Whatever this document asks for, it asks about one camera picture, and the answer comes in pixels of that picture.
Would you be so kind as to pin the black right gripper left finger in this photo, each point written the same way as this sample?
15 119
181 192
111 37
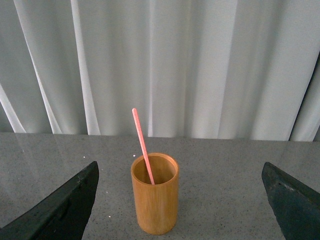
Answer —
63 215

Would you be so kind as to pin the bamboo chopstick holder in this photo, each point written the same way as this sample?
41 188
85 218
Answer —
156 205

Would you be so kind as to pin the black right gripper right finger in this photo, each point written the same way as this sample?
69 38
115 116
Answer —
295 205

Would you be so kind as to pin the pink chopstick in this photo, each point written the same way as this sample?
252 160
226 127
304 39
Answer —
142 144

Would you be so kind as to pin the white curtain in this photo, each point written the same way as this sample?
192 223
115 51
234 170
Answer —
210 69

